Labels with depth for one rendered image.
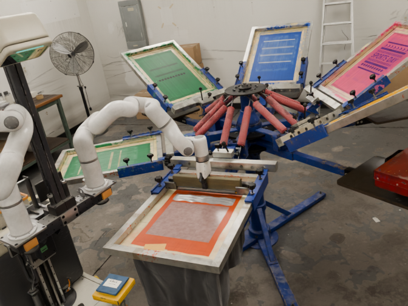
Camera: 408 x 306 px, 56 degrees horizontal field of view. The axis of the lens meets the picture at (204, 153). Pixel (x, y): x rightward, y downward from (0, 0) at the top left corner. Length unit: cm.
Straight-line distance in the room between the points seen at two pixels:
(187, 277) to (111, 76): 595
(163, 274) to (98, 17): 592
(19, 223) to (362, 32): 504
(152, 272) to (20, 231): 63
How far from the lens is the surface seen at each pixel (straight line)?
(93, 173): 205
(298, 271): 305
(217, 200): 209
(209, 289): 188
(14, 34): 166
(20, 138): 172
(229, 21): 621
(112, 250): 187
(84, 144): 198
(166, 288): 202
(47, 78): 652
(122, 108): 189
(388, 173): 200
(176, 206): 212
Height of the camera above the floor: 205
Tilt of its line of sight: 24 degrees down
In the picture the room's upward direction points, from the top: 9 degrees counter-clockwise
